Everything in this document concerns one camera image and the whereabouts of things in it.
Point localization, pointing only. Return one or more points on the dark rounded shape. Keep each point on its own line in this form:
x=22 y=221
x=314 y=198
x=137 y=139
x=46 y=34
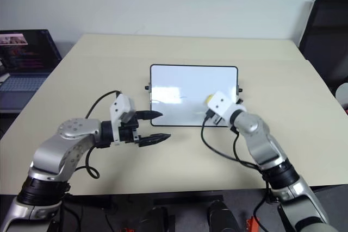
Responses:
x=159 y=219
x=221 y=215

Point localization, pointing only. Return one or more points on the white round object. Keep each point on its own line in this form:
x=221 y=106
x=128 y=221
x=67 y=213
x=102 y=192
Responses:
x=342 y=93

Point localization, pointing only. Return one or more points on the small black-framed whiteboard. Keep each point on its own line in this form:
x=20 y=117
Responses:
x=190 y=85

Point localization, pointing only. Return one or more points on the yellow whiteboard eraser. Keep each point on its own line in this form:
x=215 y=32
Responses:
x=209 y=99

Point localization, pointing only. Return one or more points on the open laptop computer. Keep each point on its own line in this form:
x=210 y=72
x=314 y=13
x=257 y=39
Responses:
x=24 y=52

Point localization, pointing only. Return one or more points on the black office chair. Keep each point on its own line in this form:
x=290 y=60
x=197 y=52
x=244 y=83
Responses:
x=323 y=39

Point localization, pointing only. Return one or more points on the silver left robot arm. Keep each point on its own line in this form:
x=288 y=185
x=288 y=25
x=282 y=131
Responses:
x=54 y=153

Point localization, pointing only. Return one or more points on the red clamp piece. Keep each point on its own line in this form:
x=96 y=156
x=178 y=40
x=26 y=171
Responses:
x=252 y=224

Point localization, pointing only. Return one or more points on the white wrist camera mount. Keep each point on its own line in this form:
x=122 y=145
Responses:
x=121 y=105
x=220 y=103

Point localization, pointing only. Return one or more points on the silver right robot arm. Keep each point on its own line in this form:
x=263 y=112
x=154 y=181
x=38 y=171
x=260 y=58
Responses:
x=261 y=145

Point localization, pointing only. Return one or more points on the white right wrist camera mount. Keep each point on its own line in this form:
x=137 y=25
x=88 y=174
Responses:
x=220 y=103

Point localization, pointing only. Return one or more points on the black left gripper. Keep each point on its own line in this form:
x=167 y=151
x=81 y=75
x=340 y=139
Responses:
x=128 y=134

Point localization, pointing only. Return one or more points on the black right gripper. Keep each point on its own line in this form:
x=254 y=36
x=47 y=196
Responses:
x=218 y=120

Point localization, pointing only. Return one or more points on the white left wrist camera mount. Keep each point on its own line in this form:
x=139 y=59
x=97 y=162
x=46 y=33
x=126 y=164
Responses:
x=121 y=105

